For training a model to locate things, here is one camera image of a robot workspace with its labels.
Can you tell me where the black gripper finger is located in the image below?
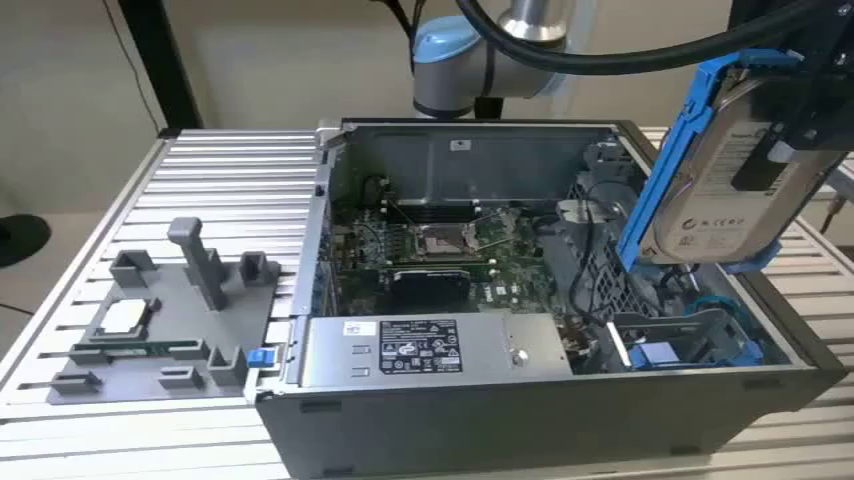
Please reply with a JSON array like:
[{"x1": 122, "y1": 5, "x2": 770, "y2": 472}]
[{"x1": 729, "y1": 141, "x2": 794, "y2": 192}]

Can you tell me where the hard disk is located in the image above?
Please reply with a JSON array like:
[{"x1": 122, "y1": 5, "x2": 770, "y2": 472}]
[{"x1": 616, "y1": 49, "x2": 848, "y2": 275}]

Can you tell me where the grey metal disk bay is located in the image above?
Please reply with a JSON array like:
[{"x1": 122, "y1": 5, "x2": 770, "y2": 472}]
[{"x1": 539, "y1": 142, "x2": 795, "y2": 375}]

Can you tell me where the black RAM slot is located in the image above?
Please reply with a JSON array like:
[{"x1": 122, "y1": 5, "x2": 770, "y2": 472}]
[
  {"x1": 389, "y1": 209, "x2": 483, "y2": 224},
  {"x1": 389, "y1": 260, "x2": 500, "y2": 274},
  {"x1": 389, "y1": 252, "x2": 500, "y2": 264},
  {"x1": 385, "y1": 199, "x2": 483, "y2": 212}
]

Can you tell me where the blue plastic clip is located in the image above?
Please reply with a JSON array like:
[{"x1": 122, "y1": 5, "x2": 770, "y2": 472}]
[{"x1": 689, "y1": 293, "x2": 743, "y2": 312}]

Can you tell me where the metal socket cover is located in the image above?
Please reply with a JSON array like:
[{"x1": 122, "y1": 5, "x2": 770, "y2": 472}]
[{"x1": 468, "y1": 209, "x2": 521, "y2": 252}]

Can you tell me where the green motherboard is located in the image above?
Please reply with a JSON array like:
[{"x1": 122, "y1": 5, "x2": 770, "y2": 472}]
[{"x1": 329, "y1": 199, "x2": 568, "y2": 317}]

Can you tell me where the CPU socket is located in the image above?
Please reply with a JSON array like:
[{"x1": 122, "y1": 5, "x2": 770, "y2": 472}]
[{"x1": 416, "y1": 224, "x2": 479, "y2": 256}]

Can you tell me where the metal locking lever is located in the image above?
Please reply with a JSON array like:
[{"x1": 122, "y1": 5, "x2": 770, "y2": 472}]
[{"x1": 388, "y1": 198, "x2": 423, "y2": 228}]

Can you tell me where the black graphics card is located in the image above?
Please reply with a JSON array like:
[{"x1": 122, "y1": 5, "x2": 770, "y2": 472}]
[{"x1": 385, "y1": 268, "x2": 472, "y2": 315}]

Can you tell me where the dark grey PC case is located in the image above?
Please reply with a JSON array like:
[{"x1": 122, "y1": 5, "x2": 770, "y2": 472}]
[{"x1": 256, "y1": 117, "x2": 847, "y2": 476}]

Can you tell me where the silver power supply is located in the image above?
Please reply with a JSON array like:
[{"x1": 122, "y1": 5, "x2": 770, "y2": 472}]
[{"x1": 296, "y1": 313, "x2": 575, "y2": 390}]

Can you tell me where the grey parts rack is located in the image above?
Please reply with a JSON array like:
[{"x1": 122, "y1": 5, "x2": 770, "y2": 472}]
[{"x1": 44, "y1": 216, "x2": 285, "y2": 406}]

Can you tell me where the green RAM stick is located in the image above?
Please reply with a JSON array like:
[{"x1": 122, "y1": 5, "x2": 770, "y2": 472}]
[{"x1": 73, "y1": 341, "x2": 201, "y2": 354}]

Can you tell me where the silver CPU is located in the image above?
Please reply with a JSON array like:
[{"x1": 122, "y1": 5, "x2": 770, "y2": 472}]
[{"x1": 92, "y1": 299, "x2": 156, "y2": 337}]

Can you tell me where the black round base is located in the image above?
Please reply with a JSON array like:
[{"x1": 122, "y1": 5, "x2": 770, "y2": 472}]
[{"x1": 0, "y1": 213, "x2": 52, "y2": 268}]

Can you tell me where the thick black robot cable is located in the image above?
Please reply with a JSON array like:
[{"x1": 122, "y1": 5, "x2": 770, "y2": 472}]
[{"x1": 455, "y1": 0, "x2": 828, "y2": 77}]

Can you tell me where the thin black cable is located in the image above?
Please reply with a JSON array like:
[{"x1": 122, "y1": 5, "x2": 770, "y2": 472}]
[{"x1": 391, "y1": 0, "x2": 429, "y2": 37}]

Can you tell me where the black upright post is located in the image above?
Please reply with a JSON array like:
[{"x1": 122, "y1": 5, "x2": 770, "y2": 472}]
[{"x1": 116, "y1": 0, "x2": 205, "y2": 130}]

